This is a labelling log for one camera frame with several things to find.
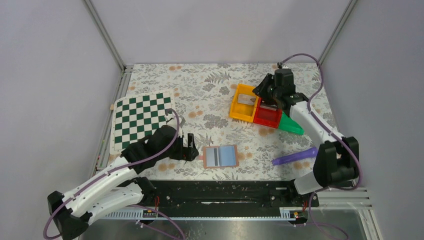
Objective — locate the yellow plastic bin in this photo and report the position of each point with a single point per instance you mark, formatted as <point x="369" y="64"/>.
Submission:
<point x="244" y="103"/>

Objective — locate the black card in red bin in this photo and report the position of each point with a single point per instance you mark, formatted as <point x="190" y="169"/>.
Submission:
<point x="268" y="107"/>

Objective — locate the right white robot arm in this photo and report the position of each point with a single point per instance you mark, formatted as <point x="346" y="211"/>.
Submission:
<point x="337" y="158"/>

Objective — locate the green white chessboard mat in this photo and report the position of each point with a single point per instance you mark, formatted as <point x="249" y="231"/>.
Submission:
<point x="137" y="116"/>

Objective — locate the purple marker pen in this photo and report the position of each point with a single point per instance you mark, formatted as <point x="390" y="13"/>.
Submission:
<point x="309" y="153"/>

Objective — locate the tan leather card holder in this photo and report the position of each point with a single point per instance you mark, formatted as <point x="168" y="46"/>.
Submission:
<point x="216" y="157"/>

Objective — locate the red plastic bin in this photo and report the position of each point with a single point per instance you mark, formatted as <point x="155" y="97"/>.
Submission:
<point x="266" y="117"/>

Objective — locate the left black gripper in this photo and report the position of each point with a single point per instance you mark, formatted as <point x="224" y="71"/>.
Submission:
<point x="186" y="149"/>

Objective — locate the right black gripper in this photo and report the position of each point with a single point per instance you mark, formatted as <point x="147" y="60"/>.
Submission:
<point x="268" y="92"/>

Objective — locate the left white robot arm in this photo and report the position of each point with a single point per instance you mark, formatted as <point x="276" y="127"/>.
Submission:
<point x="119" y="184"/>

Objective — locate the green plastic bin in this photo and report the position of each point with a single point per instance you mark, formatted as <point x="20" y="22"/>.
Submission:
<point x="288" y="125"/>

